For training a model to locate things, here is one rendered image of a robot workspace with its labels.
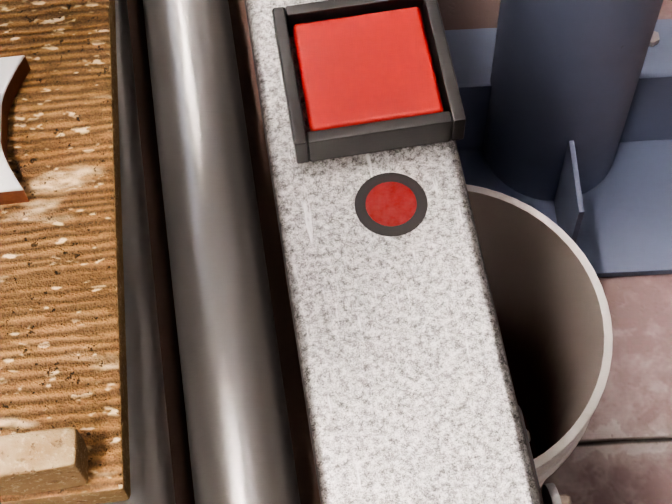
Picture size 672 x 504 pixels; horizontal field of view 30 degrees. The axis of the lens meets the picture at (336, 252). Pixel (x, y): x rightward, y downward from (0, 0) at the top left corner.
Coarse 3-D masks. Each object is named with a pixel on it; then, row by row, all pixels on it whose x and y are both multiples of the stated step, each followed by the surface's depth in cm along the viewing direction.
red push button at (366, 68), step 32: (320, 32) 57; (352, 32) 57; (384, 32) 57; (416, 32) 57; (320, 64) 57; (352, 64) 57; (384, 64) 57; (416, 64) 56; (320, 96) 56; (352, 96) 56; (384, 96) 56; (416, 96) 56; (320, 128) 55
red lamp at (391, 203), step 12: (372, 192) 55; (384, 192) 55; (396, 192) 55; (408, 192) 55; (372, 204) 55; (384, 204) 55; (396, 204) 55; (408, 204) 55; (372, 216) 55; (384, 216) 54; (396, 216) 54; (408, 216) 54
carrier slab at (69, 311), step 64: (0, 0) 58; (64, 0) 58; (64, 64) 56; (64, 128) 55; (64, 192) 53; (0, 256) 52; (64, 256) 52; (0, 320) 51; (64, 320) 50; (0, 384) 49; (64, 384) 49; (128, 448) 49
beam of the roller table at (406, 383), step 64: (256, 0) 60; (320, 0) 60; (256, 64) 59; (320, 192) 55; (448, 192) 55; (320, 256) 54; (384, 256) 54; (448, 256) 54; (320, 320) 52; (384, 320) 52; (448, 320) 52; (320, 384) 51; (384, 384) 51; (448, 384) 51; (512, 384) 51; (320, 448) 50; (384, 448) 50; (448, 448) 50; (512, 448) 50
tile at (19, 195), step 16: (0, 64) 55; (16, 64) 55; (0, 80) 55; (16, 80) 55; (0, 96) 54; (0, 112) 54; (0, 128) 53; (0, 144) 53; (0, 160) 53; (0, 176) 52; (0, 192) 52; (16, 192) 52
